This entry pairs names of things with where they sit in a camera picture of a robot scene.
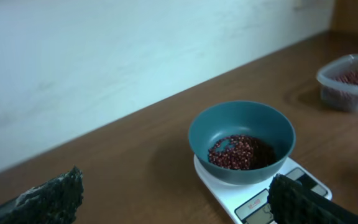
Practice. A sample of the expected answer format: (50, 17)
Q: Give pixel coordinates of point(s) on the white digital kitchen scale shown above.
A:
(248, 203)

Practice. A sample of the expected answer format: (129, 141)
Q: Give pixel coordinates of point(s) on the teal plastic bowl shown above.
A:
(242, 117)

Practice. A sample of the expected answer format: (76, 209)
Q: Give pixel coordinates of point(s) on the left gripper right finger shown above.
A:
(290, 203)

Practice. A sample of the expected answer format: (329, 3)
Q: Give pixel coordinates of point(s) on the red beans in bowl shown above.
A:
(241, 152)

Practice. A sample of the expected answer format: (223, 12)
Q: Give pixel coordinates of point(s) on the red beans in container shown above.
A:
(348, 78)

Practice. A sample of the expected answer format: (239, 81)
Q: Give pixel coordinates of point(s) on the clear plastic bean container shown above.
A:
(335, 94)

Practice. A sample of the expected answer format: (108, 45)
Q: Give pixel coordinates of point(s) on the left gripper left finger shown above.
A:
(54, 202)

